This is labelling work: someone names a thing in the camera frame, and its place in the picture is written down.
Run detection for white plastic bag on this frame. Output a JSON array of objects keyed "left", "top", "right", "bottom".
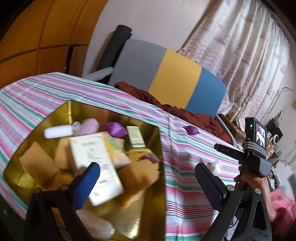
[{"left": 209, "top": 160, "right": 223, "bottom": 176}]

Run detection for cream patterned box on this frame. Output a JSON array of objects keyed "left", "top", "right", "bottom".
[{"left": 69, "top": 133, "right": 123, "bottom": 206}]

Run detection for white sponge block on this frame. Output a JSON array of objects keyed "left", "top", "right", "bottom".
[{"left": 43, "top": 125, "right": 73, "bottom": 139}]

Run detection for yellow green snack packet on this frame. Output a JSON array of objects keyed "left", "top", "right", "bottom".
[{"left": 102, "top": 132, "right": 132, "bottom": 169}]

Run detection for purple snack packet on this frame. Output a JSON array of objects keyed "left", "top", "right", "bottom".
[{"left": 102, "top": 122, "right": 128, "bottom": 138}]

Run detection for green cream soap box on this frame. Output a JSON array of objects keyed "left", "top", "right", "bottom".
[{"left": 126, "top": 126, "right": 146, "bottom": 148}]

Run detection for person's right hand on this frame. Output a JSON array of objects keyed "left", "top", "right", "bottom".
[{"left": 234, "top": 171, "right": 277, "bottom": 222}]

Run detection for wooden side table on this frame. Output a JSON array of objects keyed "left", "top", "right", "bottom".
[{"left": 218, "top": 114, "right": 245, "bottom": 144}]

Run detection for dark red blanket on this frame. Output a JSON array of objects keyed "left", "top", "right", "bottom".
[{"left": 114, "top": 81, "right": 231, "bottom": 144}]

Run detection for white carton on table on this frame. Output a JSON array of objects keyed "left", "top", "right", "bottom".
[{"left": 228, "top": 102, "right": 240, "bottom": 121}]

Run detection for small purple candy wrapper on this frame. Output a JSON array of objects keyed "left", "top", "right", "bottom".
[{"left": 183, "top": 126, "right": 200, "bottom": 136}]

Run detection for striped pink green bedsheet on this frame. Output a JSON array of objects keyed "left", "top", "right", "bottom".
[{"left": 1, "top": 72, "right": 239, "bottom": 240}]

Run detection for gold metal tin box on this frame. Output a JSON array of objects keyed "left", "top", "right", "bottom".
[{"left": 4, "top": 101, "right": 166, "bottom": 240}]

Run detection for pink cloth pile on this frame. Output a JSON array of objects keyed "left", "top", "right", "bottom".
[{"left": 271, "top": 187, "right": 295, "bottom": 240}]

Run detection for pale pink wrapped item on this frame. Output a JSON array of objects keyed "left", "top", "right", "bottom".
[{"left": 71, "top": 118, "right": 99, "bottom": 136}]

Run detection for grey yellow blue headboard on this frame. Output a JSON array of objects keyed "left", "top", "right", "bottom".
[{"left": 108, "top": 39, "right": 226, "bottom": 117}]

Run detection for patterned pink curtain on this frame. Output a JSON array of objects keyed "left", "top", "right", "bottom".
[{"left": 179, "top": 1, "right": 290, "bottom": 122}]

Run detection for wooden wardrobe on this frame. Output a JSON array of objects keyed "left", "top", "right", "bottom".
[{"left": 1, "top": 1, "right": 107, "bottom": 87}]

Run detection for black foam roll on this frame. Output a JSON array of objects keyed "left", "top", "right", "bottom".
[{"left": 96, "top": 25, "right": 132, "bottom": 70}]

